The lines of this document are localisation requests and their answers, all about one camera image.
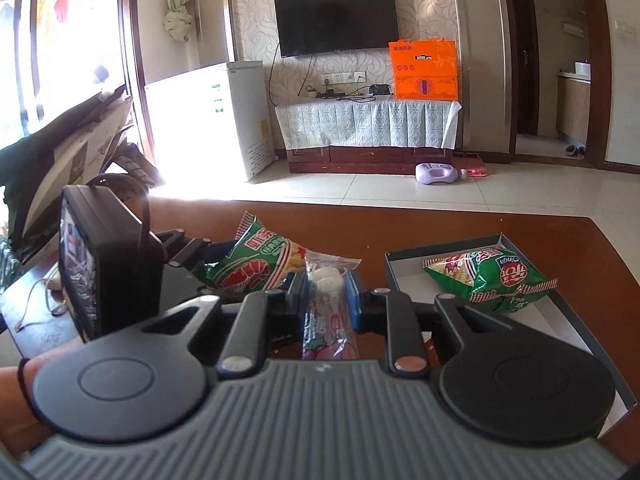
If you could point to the pink candy packet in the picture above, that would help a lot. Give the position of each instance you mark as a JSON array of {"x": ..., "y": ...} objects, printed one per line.
[{"x": 327, "y": 310}]

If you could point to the small black box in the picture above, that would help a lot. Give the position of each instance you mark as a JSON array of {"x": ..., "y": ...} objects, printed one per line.
[{"x": 379, "y": 90}]

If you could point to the metal pot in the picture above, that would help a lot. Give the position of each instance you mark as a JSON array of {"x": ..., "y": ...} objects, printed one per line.
[{"x": 581, "y": 69}]

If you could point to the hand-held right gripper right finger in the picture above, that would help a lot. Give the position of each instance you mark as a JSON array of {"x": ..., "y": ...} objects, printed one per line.
[{"x": 352, "y": 305}]

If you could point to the white wall socket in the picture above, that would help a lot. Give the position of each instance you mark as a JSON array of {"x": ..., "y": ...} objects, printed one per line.
[
  {"x": 332, "y": 78},
  {"x": 357, "y": 77}
]

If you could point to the person's left forearm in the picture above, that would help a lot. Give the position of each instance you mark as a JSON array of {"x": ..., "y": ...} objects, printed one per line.
[{"x": 20, "y": 410}]

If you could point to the black power strip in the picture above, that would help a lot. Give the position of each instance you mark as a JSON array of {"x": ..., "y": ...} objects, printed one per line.
[{"x": 332, "y": 94}]

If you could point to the green prawn cracker bag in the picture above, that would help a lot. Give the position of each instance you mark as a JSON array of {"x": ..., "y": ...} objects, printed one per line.
[{"x": 250, "y": 265}]

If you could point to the white chest freezer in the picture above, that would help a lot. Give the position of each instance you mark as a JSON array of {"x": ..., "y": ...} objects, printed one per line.
[{"x": 220, "y": 120}]

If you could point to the orange cardboard box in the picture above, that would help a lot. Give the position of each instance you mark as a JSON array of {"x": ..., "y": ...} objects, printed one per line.
[{"x": 425, "y": 70}]

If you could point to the knotted cream curtain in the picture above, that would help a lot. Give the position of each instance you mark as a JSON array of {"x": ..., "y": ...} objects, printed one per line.
[{"x": 177, "y": 5}]

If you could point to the black wall television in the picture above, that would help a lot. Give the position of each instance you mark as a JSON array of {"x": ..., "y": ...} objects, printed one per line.
[{"x": 335, "y": 17}]

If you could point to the dark wooden television cabinet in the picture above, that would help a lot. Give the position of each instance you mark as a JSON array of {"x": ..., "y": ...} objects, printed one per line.
[{"x": 380, "y": 160}]

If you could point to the white wall fixture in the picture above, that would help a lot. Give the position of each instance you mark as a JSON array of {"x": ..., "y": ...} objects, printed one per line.
[{"x": 573, "y": 29}]

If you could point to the cabinet with white cloth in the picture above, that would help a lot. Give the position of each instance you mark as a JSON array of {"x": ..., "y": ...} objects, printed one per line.
[{"x": 360, "y": 122}]

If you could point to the grey cardboard box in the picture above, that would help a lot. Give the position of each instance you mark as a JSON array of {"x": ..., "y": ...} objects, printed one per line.
[{"x": 585, "y": 330}]

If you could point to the green chip bag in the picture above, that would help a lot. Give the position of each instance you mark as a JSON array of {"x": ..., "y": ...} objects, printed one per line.
[{"x": 490, "y": 277}]

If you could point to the dark wooden door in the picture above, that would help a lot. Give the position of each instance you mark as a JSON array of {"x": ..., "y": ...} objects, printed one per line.
[{"x": 520, "y": 60}]

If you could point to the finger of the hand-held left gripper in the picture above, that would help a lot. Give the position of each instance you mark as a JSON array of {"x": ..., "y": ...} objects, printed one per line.
[
  {"x": 210, "y": 292},
  {"x": 190, "y": 257}
]

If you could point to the pair of grey shoes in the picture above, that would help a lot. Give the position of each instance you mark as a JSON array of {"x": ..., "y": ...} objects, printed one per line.
[{"x": 575, "y": 150}]

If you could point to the wooden door frame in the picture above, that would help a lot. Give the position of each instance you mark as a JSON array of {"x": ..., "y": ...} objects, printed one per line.
[{"x": 597, "y": 60}]

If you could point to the purple detergent bottle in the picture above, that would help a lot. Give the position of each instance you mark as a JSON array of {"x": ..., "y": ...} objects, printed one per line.
[{"x": 437, "y": 173}]

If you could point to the white scooter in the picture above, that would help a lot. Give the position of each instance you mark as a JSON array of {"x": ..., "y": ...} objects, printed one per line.
[{"x": 75, "y": 160}]

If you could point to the wooden kitchen cabinet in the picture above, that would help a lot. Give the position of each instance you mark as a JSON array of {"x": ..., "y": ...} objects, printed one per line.
[{"x": 572, "y": 110}]

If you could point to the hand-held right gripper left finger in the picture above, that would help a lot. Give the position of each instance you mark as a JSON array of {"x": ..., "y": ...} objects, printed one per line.
[{"x": 292, "y": 295}]

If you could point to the red slippers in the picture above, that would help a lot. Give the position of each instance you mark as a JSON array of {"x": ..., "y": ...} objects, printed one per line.
[{"x": 476, "y": 172}]

